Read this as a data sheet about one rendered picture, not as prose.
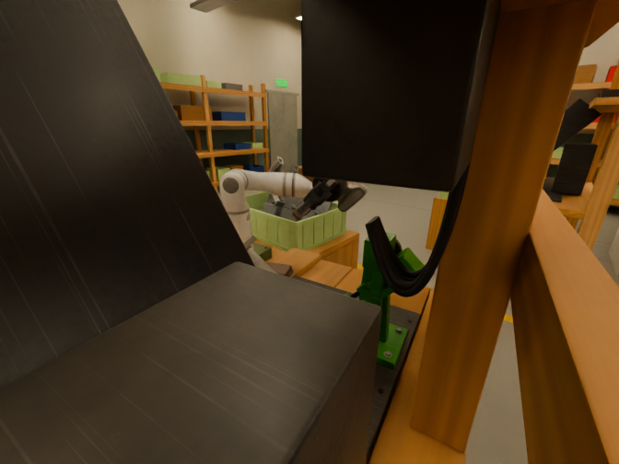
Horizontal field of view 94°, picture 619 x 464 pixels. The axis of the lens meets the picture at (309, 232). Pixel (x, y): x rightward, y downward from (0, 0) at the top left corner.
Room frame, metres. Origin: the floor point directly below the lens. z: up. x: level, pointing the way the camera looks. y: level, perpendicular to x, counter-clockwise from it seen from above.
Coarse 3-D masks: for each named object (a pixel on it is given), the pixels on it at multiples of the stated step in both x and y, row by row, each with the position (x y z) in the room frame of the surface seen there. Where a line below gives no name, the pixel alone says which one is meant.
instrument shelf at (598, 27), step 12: (504, 0) 0.32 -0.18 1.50; (516, 0) 0.32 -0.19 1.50; (528, 0) 0.32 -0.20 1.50; (540, 0) 0.32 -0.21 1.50; (552, 0) 0.32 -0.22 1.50; (564, 0) 0.32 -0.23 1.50; (576, 0) 0.32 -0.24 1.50; (600, 0) 0.32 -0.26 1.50; (612, 0) 0.32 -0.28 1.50; (600, 12) 0.35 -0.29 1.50; (612, 12) 0.35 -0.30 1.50; (600, 24) 0.39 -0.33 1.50; (612, 24) 0.39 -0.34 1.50; (588, 36) 0.44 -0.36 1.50; (600, 36) 0.44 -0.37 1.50
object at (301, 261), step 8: (296, 248) 1.12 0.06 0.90; (280, 256) 1.03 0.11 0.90; (288, 256) 1.03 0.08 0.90; (296, 256) 1.03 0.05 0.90; (304, 256) 1.03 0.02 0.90; (312, 256) 1.03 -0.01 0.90; (320, 256) 1.04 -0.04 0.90; (288, 264) 0.96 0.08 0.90; (296, 264) 0.96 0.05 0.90; (304, 264) 0.96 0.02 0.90; (312, 264) 0.99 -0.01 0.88; (296, 272) 0.90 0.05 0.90; (304, 272) 0.94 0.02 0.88
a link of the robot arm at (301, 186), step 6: (294, 174) 1.08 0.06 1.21; (294, 180) 1.06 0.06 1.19; (300, 180) 1.06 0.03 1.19; (306, 180) 1.07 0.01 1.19; (294, 186) 1.05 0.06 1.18; (300, 186) 1.05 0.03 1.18; (306, 186) 1.05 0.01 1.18; (294, 192) 1.06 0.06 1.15; (300, 192) 1.06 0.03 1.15; (306, 192) 1.05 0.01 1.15
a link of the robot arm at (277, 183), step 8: (248, 176) 1.12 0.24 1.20; (256, 176) 1.11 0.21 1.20; (264, 176) 1.10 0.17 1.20; (272, 176) 1.09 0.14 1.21; (280, 176) 1.07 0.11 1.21; (288, 176) 1.07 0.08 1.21; (248, 184) 1.12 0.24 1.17; (256, 184) 1.11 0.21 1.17; (264, 184) 1.09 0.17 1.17; (272, 184) 1.07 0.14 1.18; (280, 184) 1.05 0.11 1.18; (288, 184) 1.05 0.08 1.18; (272, 192) 1.08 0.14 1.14; (280, 192) 1.06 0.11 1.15; (288, 192) 1.06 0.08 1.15
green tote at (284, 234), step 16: (256, 208) 1.84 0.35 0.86; (336, 208) 1.61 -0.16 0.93; (256, 224) 1.47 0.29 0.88; (272, 224) 1.38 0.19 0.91; (288, 224) 1.30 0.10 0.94; (304, 224) 1.31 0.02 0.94; (320, 224) 1.40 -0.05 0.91; (336, 224) 1.50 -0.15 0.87; (272, 240) 1.39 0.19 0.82; (288, 240) 1.30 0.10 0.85; (304, 240) 1.31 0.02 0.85; (320, 240) 1.40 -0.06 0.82
